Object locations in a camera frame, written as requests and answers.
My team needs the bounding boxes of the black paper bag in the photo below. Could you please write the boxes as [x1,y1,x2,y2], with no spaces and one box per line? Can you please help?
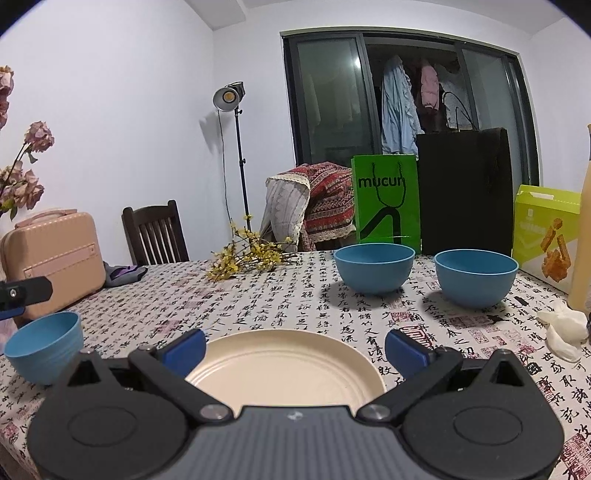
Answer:
[416,92,514,257]

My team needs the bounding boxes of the dark framed glass door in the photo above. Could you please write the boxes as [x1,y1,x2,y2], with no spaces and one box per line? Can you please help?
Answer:
[281,31,541,252]

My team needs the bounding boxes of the yellow flower branch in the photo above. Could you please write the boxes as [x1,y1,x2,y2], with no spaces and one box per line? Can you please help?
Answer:
[206,215,301,282]

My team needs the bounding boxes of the pink hanging jacket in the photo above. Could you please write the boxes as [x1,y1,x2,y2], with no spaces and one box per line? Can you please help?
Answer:
[419,65,440,112]

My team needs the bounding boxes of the lime green snack box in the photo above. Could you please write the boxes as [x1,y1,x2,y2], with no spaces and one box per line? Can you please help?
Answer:
[512,185,583,294]

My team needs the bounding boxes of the dark wooden chair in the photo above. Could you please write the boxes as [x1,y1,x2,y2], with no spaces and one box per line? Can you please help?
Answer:
[122,200,190,266]

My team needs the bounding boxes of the pink ribbed suitcase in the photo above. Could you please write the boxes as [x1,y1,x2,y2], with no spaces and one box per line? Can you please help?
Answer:
[0,209,106,321]

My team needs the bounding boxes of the white hanging blouse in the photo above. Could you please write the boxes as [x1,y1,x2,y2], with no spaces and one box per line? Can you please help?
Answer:
[438,78,481,132]

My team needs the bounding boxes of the blue bowl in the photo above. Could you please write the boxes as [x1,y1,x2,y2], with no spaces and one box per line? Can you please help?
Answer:
[434,249,519,309]
[4,311,84,386]
[334,244,416,296]

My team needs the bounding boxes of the green paper bag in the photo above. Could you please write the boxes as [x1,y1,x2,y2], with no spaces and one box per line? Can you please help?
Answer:
[351,154,422,254]

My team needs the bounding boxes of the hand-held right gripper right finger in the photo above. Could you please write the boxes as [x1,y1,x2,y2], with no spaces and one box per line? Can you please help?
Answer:
[358,329,527,423]

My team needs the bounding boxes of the studio light on stand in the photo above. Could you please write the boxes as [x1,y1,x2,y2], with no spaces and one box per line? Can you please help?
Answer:
[212,82,252,232]

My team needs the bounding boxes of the large cream plate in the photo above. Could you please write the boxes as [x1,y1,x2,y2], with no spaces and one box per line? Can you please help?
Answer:
[185,329,386,416]

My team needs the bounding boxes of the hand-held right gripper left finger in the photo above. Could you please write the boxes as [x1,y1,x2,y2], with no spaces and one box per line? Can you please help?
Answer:
[67,329,234,423]

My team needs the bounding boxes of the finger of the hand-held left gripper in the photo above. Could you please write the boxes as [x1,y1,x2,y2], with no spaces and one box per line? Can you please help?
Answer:
[0,277,54,320]

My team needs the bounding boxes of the red patterned blanket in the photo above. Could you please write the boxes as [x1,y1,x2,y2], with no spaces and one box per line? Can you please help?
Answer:
[265,161,357,252]

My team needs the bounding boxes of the light blue hanging shirt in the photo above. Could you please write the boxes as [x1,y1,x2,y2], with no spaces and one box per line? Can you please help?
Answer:
[381,55,423,155]

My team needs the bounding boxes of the pink dried flowers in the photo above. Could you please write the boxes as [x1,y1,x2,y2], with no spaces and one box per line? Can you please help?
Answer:
[0,65,55,222]

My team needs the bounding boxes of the tall beige bottle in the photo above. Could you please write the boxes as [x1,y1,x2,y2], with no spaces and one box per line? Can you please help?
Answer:
[567,124,591,317]

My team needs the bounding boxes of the grey folded cloth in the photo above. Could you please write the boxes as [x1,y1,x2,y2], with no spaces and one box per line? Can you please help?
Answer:
[102,261,148,289]

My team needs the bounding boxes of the black light power cable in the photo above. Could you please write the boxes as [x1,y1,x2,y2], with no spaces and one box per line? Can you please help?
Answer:
[221,111,232,224]

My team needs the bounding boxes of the calligraphy print tablecloth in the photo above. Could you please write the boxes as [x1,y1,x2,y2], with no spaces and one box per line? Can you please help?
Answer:
[0,249,591,480]

